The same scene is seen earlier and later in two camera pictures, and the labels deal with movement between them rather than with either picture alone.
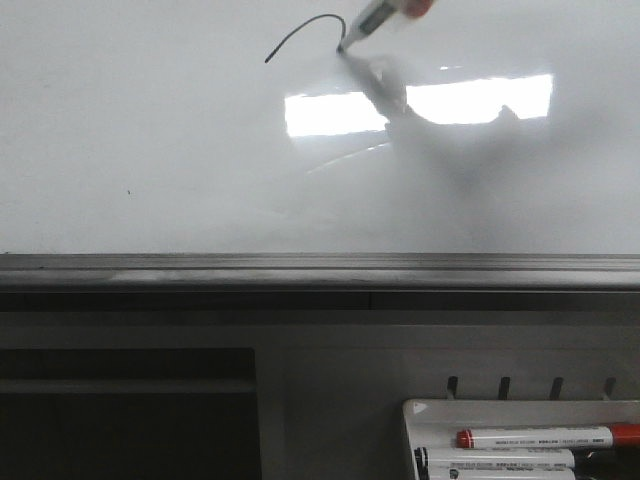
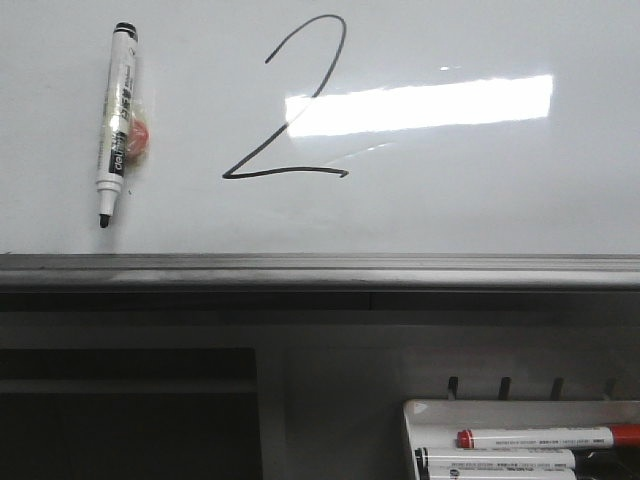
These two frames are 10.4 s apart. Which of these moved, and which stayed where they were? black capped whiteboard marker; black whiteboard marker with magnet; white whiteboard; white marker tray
Moved: black whiteboard marker with magnet
Stayed: white marker tray; white whiteboard; black capped whiteboard marker
